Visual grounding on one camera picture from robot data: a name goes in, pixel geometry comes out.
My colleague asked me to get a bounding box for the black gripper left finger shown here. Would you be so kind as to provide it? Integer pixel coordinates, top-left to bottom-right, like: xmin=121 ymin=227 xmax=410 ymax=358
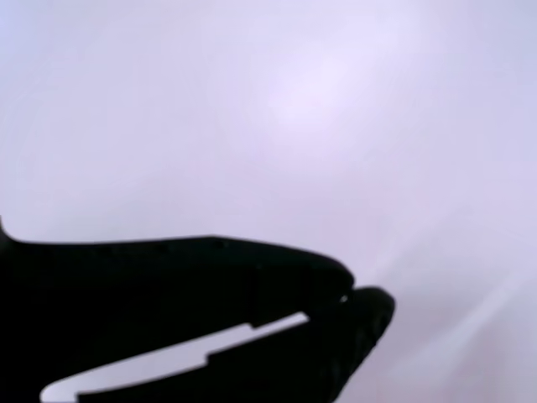
xmin=0 ymin=214 xmax=356 ymax=403

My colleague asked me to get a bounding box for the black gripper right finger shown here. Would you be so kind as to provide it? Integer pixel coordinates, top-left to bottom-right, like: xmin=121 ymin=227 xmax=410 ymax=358
xmin=75 ymin=285 xmax=396 ymax=403

